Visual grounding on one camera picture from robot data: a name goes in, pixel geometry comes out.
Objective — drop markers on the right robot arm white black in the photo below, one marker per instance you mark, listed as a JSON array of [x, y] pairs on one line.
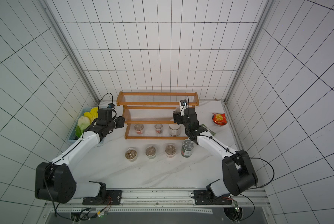
[[237, 168]]

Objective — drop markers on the small red jar bottom left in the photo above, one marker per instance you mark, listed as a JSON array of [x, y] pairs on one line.
[[139, 128]]

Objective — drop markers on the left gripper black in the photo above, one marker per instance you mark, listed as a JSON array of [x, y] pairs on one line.
[[120, 120]]

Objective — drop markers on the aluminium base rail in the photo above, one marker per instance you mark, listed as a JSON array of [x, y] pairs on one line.
[[164, 206]]

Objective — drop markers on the green label seed jar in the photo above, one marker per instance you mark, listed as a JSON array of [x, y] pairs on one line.
[[151, 152]]

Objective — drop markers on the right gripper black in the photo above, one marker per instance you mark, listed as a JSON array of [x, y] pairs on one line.
[[179, 117]]

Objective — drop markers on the small red jar bottom middle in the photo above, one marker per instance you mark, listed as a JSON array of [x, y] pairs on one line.
[[158, 128]]

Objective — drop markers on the green snack packet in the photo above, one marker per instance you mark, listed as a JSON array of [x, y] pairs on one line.
[[212, 133]]

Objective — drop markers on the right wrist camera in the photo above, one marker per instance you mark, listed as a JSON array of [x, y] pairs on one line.
[[183, 105]]

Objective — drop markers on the yellow white napa cabbage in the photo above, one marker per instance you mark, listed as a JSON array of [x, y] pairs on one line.
[[92, 114]]

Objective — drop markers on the green white napa cabbage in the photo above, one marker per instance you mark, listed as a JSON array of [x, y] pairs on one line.
[[82, 123]]

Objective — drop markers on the dark green tin can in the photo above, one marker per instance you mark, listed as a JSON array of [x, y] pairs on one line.
[[187, 147]]

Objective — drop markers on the red snack bag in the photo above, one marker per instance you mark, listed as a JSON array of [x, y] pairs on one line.
[[219, 119]]

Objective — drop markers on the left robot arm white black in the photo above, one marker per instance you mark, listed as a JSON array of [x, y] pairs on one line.
[[54, 181]]

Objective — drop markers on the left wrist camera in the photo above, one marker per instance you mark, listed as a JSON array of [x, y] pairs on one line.
[[111, 105]]

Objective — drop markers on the wooden three-tier shelf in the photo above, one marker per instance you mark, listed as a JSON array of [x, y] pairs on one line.
[[150, 108]]

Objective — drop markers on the blue plastic basket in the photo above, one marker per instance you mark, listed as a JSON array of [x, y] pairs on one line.
[[72, 138]]

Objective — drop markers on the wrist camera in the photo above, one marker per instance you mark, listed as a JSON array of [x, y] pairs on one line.
[[111, 105], [183, 105]]

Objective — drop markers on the small red jar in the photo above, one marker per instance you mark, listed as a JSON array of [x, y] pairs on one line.
[[158, 128], [139, 128]]

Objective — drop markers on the yellow label seed jar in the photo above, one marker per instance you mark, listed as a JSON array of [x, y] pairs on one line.
[[131, 154]]

